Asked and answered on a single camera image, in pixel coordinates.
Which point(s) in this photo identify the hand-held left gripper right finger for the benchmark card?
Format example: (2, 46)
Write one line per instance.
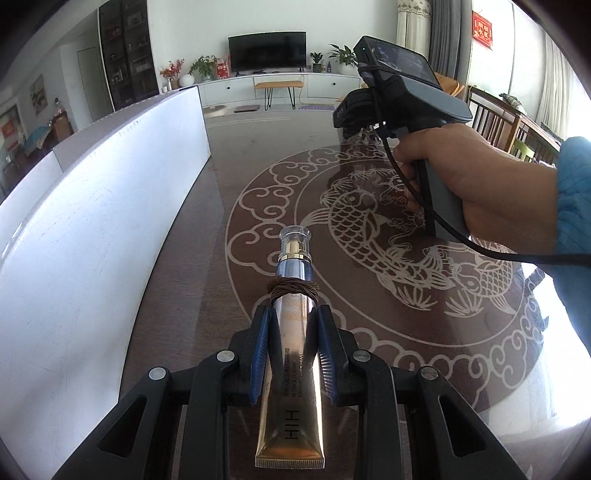
(325, 355)

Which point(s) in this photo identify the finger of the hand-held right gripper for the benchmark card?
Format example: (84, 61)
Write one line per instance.
(355, 110)

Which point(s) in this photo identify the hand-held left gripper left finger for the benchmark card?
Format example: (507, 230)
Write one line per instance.
(258, 355)

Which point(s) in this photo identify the silver gold cosmetic tube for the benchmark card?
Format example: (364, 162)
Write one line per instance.
(291, 369)

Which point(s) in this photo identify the person's right forearm blue sleeve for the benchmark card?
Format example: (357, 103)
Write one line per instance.
(575, 230)

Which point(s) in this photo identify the person's right hand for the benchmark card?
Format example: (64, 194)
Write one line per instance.
(498, 194)

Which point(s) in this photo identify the purple floor mat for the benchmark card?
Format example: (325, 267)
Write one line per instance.
(316, 107)

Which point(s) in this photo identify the white television cabinet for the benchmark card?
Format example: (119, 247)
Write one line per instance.
(323, 87)

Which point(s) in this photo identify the orange lounge chair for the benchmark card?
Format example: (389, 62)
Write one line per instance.
(452, 84)

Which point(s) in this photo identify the large leafy potted plant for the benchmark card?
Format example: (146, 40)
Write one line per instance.
(342, 57)

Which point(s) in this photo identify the small potted plant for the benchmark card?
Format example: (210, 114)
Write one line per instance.
(316, 61)

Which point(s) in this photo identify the grey curtain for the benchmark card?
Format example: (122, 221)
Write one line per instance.
(451, 41)

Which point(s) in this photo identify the white sheer curtain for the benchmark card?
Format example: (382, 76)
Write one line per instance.
(414, 25)

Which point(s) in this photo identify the wooden bench hairpin legs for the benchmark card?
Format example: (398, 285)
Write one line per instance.
(279, 85)

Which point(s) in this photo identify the wooden slat-back chair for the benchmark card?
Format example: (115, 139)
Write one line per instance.
(491, 117)

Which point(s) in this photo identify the black television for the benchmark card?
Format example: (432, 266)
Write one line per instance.
(268, 51)

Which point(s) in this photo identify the grey floor cushion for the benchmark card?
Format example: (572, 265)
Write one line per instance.
(217, 110)

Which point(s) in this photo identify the red gift bag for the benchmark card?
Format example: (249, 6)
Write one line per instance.
(222, 68)

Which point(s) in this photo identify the white window curtain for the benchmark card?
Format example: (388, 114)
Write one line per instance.
(556, 83)

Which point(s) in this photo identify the green potted plant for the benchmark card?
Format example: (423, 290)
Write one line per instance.
(202, 68)

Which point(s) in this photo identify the white round vase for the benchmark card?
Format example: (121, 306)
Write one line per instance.
(186, 81)

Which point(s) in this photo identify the red flowers in vase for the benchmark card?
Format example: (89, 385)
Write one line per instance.
(171, 74)

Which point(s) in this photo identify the white foam board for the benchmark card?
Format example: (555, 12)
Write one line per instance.
(92, 230)

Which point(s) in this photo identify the dark glass display cabinet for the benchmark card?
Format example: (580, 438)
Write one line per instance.
(129, 55)

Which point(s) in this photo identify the white door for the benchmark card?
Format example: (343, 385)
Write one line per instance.
(94, 83)

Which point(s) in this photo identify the blue cloth covered table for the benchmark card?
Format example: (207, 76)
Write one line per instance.
(37, 140)

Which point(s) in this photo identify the red wall decoration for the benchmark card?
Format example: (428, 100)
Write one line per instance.
(483, 30)

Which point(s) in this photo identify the framed wall picture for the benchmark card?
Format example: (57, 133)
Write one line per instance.
(37, 93)

